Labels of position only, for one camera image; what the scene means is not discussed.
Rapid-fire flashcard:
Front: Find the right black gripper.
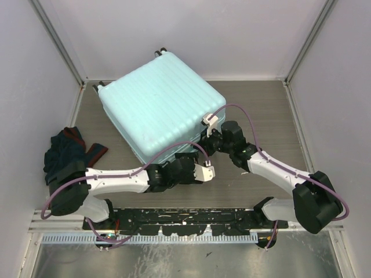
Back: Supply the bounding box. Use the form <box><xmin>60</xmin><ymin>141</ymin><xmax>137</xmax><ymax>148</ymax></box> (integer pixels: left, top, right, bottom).
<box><xmin>194</xmin><ymin>125</ymin><xmax>234</xmax><ymax>156</ymax></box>

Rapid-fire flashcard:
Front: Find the mint green suitcase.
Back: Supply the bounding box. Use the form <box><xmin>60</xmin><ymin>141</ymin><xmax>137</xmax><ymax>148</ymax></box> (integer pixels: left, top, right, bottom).
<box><xmin>94</xmin><ymin>48</ymin><xmax>226</xmax><ymax>164</ymax></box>

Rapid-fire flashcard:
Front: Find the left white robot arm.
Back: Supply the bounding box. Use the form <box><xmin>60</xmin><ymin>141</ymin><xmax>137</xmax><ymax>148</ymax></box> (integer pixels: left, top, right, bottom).
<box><xmin>41</xmin><ymin>152</ymin><xmax>198</xmax><ymax>229</ymax></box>

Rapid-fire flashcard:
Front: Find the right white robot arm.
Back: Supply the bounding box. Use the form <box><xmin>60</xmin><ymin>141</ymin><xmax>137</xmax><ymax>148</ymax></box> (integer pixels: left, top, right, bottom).
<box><xmin>199</xmin><ymin>119</ymin><xmax>343</xmax><ymax>234</ymax></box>

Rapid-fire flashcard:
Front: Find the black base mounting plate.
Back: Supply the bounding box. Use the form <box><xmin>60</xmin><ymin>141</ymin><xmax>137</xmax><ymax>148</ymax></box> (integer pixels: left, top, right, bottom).
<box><xmin>92</xmin><ymin>208</ymin><xmax>275</xmax><ymax>236</ymax></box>

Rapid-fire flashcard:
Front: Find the navy garment with red trim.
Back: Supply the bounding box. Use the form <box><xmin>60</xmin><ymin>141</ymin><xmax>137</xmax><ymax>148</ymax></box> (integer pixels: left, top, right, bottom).
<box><xmin>43</xmin><ymin>126</ymin><xmax>108</xmax><ymax>185</ymax></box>

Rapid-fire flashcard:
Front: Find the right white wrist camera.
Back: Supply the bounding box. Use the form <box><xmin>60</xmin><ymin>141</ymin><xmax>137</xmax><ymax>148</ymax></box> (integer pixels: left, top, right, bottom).
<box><xmin>201</xmin><ymin>113</ymin><xmax>219</xmax><ymax>138</ymax></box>

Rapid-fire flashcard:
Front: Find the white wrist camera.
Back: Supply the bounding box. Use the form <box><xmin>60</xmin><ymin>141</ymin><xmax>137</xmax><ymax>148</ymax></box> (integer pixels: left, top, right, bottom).
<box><xmin>194</xmin><ymin>160</ymin><xmax>216</xmax><ymax>182</ymax></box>
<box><xmin>201</xmin><ymin>113</ymin><xmax>219</xmax><ymax>138</ymax></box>

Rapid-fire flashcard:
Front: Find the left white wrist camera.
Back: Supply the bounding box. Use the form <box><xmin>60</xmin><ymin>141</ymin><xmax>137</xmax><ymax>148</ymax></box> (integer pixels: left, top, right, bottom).
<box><xmin>194</xmin><ymin>160</ymin><xmax>216</xmax><ymax>182</ymax></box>

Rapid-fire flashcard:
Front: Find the white slotted cable duct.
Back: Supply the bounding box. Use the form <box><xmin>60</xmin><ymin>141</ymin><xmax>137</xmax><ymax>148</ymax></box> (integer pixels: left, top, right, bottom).
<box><xmin>41</xmin><ymin>232</ymin><xmax>259</xmax><ymax>244</ymax></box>

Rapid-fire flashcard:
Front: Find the aluminium frame rail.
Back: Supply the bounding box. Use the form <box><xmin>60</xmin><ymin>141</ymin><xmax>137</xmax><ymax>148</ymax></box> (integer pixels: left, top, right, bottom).
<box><xmin>28</xmin><ymin>208</ymin><xmax>345</xmax><ymax>235</ymax></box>

